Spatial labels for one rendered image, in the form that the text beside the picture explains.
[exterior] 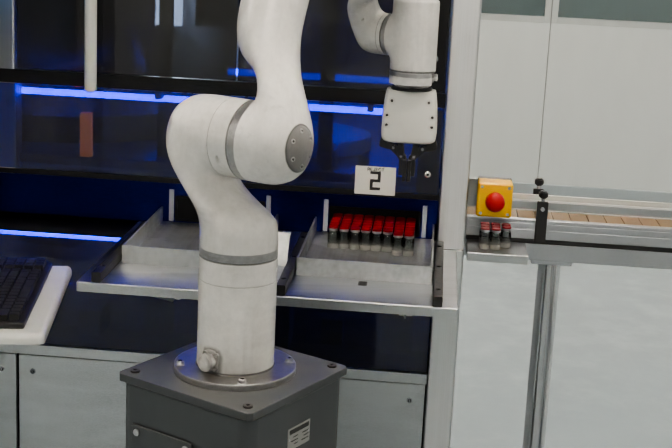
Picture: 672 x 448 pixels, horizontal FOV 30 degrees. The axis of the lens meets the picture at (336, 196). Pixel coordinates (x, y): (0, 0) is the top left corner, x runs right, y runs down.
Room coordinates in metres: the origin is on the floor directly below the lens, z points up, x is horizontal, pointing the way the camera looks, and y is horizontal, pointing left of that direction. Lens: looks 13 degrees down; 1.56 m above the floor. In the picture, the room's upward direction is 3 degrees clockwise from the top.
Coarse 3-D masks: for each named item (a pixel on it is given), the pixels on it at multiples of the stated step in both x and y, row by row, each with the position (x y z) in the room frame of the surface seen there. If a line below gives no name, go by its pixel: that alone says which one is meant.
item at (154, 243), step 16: (160, 208) 2.66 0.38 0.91; (144, 224) 2.51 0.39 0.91; (160, 224) 2.65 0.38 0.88; (176, 224) 2.65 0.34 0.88; (192, 224) 2.66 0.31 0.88; (128, 240) 2.38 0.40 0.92; (144, 240) 2.51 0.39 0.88; (160, 240) 2.51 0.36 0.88; (176, 240) 2.52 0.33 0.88; (192, 240) 2.52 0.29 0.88; (128, 256) 2.34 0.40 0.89; (144, 256) 2.34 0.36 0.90; (160, 256) 2.33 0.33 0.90; (176, 256) 2.33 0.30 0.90; (192, 256) 2.33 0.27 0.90
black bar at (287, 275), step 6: (300, 234) 2.55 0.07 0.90; (306, 234) 2.55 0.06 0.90; (300, 240) 2.50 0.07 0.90; (294, 246) 2.45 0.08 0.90; (300, 246) 2.45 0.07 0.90; (294, 252) 2.40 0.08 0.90; (294, 258) 2.36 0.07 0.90; (288, 264) 2.31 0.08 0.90; (294, 264) 2.32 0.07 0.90; (288, 270) 2.27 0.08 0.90; (294, 270) 2.31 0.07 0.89; (282, 276) 2.23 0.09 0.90; (288, 276) 2.23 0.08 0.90; (282, 282) 2.19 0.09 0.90; (288, 282) 2.22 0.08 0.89; (282, 288) 2.17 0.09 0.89; (282, 294) 2.17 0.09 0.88
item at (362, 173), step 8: (360, 168) 2.56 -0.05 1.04; (368, 168) 2.56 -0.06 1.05; (376, 168) 2.56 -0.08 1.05; (384, 168) 2.56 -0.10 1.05; (392, 168) 2.56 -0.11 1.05; (360, 176) 2.56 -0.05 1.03; (368, 176) 2.56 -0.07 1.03; (376, 176) 2.56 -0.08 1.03; (384, 176) 2.56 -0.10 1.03; (392, 176) 2.56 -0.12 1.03; (360, 184) 2.56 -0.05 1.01; (368, 184) 2.56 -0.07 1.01; (376, 184) 2.56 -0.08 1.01; (384, 184) 2.56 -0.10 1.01; (392, 184) 2.56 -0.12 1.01; (360, 192) 2.56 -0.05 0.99; (368, 192) 2.56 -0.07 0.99; (376, 192) 2.56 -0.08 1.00; (384, 192) 2.56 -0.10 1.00; (392, 192) 2.56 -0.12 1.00
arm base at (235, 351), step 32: (224, 288) 1.79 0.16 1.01; (256, 288) 1.79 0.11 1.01; (224, 320) 1.79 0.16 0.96; (256, 320) 1.80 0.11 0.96; (192, 352) 1.88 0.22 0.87; (224, 352) 1.79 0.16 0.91; (256, 352) 1.80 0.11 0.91; (192, 384) 1.77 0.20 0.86; (224, 384) 1.75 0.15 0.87; (256, 384) 1.76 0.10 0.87
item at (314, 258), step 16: (304, 240) 2.44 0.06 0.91; (320, 240) 2.57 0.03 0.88; (416, 240) 2.61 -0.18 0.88; (432, 240) 2.49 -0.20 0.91; (304, 256) 2.42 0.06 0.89; (320, 256) 2.45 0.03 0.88; (336, 256) 2.45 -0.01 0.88; (352, 256) 2.46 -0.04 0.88; (368, 256) 2.46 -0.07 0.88; (384, 256) 2.47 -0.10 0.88; (400, 256) 2.48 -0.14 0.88; (416, 256) 2.48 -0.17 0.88; (432, 256) 2.37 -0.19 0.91; (304, 272) 2.31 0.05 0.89; (320, 272) 2.31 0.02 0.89; (336, 272) 2.31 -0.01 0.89; (352, 272) 2.30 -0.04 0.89; (368, 272) 2.30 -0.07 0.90; (384, 272) 2.30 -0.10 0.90; (400, 272) 2.30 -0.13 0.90; (416, 272) 2.29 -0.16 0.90
